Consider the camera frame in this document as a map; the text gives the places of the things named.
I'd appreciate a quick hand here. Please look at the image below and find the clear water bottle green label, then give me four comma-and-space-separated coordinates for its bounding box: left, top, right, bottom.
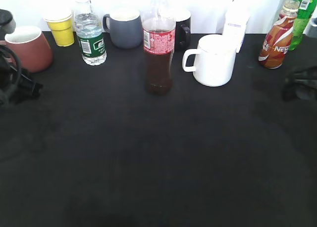
73, 0, 106, 66

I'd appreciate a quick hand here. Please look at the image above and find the white milk carton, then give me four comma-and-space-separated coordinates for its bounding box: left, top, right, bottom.
222, 2, 250, 53

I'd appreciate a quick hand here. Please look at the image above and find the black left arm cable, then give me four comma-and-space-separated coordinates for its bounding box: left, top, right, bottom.
0, 45, 23, 99

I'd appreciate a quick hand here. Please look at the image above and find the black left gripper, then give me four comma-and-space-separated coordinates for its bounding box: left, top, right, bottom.
0, 45, 43, 105

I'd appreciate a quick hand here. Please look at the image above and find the red ceramic mug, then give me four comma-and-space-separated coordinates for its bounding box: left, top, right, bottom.
4, 26, 53, 73

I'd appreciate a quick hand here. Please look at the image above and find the white ceramic mug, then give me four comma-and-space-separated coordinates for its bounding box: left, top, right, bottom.
182, 34, 236, 87

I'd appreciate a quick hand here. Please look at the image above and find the black mug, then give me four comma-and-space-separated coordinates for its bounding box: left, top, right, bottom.
174, 8, 191, 51

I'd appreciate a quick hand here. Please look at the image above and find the green sprite bottle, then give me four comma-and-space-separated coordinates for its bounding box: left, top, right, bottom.
289, 0, 317, 51

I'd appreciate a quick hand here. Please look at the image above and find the cola bottle red label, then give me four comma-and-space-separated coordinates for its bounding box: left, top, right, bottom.
141, 0, 176, 96

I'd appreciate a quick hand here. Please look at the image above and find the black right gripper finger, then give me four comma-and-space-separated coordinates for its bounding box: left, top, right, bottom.
282, 80, 317, 101
285, 66, 317, 83

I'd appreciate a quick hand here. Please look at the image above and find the grey blue mug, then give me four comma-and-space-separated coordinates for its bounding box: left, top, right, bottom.
103, 7, 143, 49

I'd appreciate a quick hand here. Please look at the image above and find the brown Nescafe coffee bottle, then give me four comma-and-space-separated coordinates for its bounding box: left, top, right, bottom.
258, 0, 300, 69

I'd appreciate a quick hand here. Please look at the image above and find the yellow paper cup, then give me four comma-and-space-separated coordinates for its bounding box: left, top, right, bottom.
44, 8, 74, 47

